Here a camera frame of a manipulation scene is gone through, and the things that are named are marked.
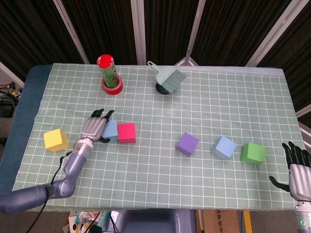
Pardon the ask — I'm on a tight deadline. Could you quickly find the black electronics box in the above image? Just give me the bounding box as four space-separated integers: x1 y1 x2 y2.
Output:
0 103 15 117

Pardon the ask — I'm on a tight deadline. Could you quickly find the green can with red lid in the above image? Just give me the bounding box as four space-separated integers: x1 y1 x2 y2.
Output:
97 54 121 88

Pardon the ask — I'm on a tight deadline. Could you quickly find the green foam cube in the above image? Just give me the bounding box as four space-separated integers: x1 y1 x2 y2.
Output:
240 142 266 166

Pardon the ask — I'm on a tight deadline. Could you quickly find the tangled cable bundle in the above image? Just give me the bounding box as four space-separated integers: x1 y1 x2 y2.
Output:
0 82 24 102

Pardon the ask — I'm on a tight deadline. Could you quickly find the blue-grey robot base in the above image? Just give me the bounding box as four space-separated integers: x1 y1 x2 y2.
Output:
110 209 197 233

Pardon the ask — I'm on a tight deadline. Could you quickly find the purple foam cube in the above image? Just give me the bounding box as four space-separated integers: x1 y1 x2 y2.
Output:
175 132 200 157

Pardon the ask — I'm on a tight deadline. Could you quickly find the yellow foam cube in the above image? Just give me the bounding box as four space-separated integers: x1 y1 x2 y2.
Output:
43 129 69 152

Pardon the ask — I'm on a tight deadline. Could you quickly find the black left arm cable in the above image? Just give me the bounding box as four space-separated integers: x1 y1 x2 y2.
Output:
25 150 73 233

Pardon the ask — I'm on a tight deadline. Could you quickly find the red tape roll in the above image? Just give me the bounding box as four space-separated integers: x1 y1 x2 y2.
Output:
101 75 124 96

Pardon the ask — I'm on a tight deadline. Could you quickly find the white partition frame post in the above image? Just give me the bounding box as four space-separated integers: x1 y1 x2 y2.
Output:
130 0 146 65
52 0 90 65
245 0 306 67
174 0 207 67

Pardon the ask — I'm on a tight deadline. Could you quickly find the brown cardboard box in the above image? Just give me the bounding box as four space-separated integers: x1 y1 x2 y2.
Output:
198 210 245 233

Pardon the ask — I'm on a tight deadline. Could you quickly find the teal hand brush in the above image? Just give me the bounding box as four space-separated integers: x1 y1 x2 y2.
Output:
147 61 187 94

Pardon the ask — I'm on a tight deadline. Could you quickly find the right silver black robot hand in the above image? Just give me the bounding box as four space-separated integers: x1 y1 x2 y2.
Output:
269 141 311 202

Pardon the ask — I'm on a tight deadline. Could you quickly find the colourful printed bag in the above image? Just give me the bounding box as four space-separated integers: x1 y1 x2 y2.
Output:
68 210 111 233

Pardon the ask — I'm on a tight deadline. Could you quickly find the white frame bar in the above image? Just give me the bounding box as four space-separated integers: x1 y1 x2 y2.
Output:
0 61 25 88
298 121 311 136
295 104 311 117

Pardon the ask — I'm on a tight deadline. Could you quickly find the green checked tablecloth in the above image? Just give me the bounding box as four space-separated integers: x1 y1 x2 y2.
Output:
11 62 311 211

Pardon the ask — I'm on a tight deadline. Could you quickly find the pink foam cube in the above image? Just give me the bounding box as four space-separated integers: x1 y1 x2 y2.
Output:
117 122 136 144

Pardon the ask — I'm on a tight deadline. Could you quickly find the light blue foam cube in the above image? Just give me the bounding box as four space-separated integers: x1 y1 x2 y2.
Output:
101 120 119 143
210 135 238 161

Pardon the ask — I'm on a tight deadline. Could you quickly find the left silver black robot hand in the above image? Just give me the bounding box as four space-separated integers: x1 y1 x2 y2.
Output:
81 108 115 144

